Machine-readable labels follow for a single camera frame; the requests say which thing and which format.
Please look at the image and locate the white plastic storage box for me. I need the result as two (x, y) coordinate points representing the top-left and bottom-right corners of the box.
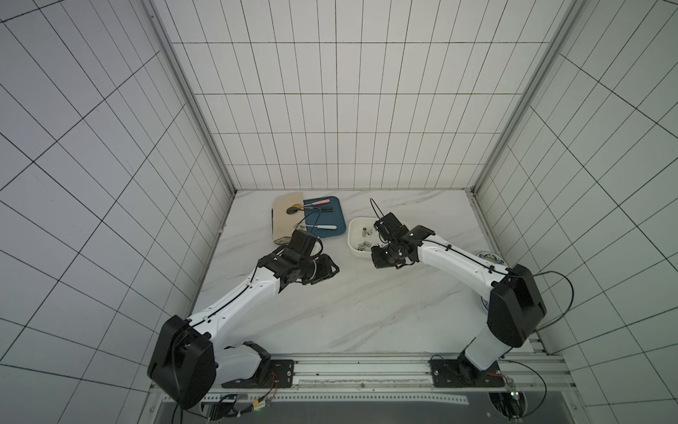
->
(347, 213), (410, 263)

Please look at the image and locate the blue patterned plate upper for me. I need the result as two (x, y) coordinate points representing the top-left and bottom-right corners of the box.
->
(477, 251), (508, 267)

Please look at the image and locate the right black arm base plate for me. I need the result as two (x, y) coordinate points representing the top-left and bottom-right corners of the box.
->
(429, 355), (505, 389)

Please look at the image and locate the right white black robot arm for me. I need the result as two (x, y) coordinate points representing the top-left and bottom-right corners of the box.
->
(371, 221), (547, 376)

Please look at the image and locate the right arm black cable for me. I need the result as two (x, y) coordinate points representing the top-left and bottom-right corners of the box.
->
(531, 269), (576, 332)

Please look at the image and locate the right base wiring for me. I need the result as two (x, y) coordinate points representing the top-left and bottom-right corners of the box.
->
(489, 359), (549, 420)

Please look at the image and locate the black handled spoon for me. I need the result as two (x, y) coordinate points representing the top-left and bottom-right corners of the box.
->
(286, 205), (334, 215)

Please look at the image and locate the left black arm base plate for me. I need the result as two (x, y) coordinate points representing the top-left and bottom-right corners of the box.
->
(221, 360), (296, 389)

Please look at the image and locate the left base wiring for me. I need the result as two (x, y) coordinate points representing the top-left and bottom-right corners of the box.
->
(168, 370), (279, 424)

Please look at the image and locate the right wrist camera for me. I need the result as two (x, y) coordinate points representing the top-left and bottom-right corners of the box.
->
(374, 212), (409, 244)

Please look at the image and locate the aluminium mounting rail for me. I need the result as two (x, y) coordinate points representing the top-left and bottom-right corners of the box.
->
(150, 353), (576, 396)

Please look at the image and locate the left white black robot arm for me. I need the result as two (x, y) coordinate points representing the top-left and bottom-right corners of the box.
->
(147, 247), (340, 410)

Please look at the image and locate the base wiring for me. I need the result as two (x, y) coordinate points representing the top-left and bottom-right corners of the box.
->
(168, 370), (279, 424)
(489, 359), (549, 420)

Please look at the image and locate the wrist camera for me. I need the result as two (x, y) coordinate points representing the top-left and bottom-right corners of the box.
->
(374, 212), (409, 244)
(288, 230), (324, 257)

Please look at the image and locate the teal plastic tray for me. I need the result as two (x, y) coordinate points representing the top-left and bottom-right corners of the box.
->
(300, 196), (347, 239)

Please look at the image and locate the pink handled spoon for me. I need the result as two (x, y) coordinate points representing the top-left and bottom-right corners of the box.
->
(304, 198), (331, 208)

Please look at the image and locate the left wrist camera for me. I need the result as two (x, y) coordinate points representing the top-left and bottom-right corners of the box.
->
(288, 230), (324, 257)

